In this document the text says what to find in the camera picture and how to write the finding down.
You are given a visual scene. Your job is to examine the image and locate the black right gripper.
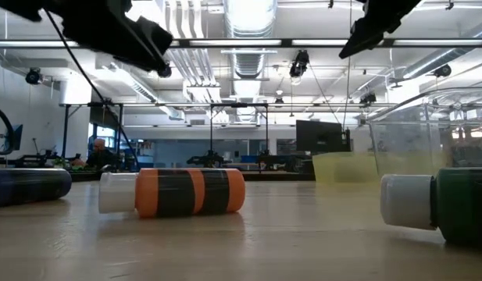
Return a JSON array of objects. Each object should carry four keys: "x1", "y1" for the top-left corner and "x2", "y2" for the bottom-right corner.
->
[{"x1": 337, "y1": 0, "x2": 422, "y2": 61}]

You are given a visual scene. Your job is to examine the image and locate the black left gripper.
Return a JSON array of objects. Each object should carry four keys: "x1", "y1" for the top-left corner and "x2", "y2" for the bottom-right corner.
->
[{"x1": 107, "y1": 15, "x2": 174, "y2": 79}]

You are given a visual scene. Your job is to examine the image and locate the red white glue stick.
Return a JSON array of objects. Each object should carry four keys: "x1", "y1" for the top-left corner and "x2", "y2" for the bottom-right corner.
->
[{"x1": 98, "y1": 167, "x2": 247, "y2": 219}]

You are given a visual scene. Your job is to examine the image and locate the blue paint bottle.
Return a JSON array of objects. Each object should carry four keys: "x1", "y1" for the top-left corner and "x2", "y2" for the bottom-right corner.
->
[{"x1": 0, "y1": 167, "x2": 73, "y2": 209}]

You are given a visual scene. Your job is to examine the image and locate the green paint bottle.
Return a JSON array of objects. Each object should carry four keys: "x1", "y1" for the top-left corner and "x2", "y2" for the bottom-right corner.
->
[{"x1": 379, "y1": 167, "x2": 482, "y2": 247}]

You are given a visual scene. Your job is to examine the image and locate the black monitor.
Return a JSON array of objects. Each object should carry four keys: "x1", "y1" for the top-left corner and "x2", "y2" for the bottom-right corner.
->
[{"x1": 295, "y1": 119, "x2": 352, "y2": 154}]

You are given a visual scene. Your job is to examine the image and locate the clear plastic bin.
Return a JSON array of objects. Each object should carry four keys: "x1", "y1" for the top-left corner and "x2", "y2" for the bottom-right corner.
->
[{"x1": 366, "y1": 86, "x2": 482, "y2": 184}]

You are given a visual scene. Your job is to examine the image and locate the person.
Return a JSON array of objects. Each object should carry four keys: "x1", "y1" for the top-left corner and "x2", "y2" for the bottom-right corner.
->
[{"x1": 85, "y1": 137, "x2": 121, "y2": 171}]

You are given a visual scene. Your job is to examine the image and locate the yellow plastic bin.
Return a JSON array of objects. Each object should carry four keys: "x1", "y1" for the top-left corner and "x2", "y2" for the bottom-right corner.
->
[{"x1": 312, "y1": 151, "x2": 379, "y2": 184}]

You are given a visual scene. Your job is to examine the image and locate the black overhead camera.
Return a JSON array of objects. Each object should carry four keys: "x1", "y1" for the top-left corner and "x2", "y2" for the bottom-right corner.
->
[{"x1": 288, "y1": 49, "x2": 310, "y2": 79}]

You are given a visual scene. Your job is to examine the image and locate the black left camera cable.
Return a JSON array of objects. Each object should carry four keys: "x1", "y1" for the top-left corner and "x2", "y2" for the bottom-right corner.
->
[{"x1": 43, "y1": 9, "x2": 142, "y2": 169}]

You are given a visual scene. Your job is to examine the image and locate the background rig frame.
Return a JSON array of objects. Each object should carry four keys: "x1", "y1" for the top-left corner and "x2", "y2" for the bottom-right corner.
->
[{"x1": 207, "y1": 101, "x2": 270, "y2": 165}]

